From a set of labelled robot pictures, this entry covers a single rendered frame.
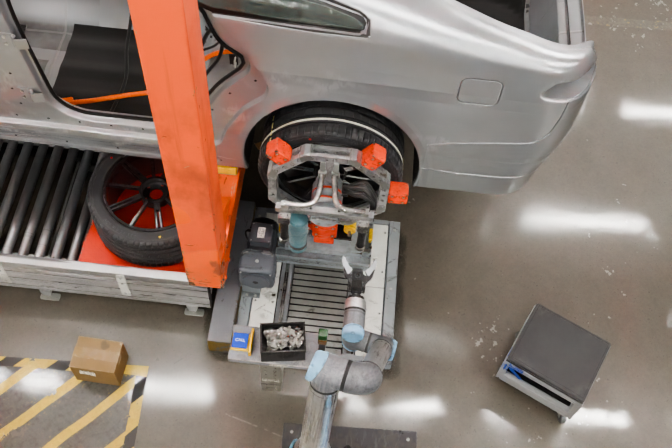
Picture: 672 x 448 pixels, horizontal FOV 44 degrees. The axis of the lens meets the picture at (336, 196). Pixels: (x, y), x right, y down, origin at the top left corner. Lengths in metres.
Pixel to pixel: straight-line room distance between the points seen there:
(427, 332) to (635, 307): 1.14
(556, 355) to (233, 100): 1.91
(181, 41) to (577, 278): 2.88
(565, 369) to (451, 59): 1.64
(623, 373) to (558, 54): 1.90
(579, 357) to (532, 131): 1.17
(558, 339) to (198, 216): 1.84
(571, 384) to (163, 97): 2.34
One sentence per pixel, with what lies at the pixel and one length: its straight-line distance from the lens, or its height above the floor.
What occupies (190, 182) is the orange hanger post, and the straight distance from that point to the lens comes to 3.15.
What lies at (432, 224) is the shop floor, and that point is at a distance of 4.73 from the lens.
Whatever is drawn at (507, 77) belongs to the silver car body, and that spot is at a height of 1.57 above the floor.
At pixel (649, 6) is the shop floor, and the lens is 6.24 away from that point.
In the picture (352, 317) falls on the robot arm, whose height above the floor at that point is 0.85.
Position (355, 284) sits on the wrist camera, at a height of 0.87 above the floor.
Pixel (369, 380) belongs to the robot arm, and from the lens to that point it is 3.04.
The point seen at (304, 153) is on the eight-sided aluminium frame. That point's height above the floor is 1.12.
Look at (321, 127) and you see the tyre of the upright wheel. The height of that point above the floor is 1.18.
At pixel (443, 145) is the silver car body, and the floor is 1.09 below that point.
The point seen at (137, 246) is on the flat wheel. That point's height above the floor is 0.49.
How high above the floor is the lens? 4.01
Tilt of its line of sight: 57 degrees down
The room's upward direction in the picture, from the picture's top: 5 degrees clockwise
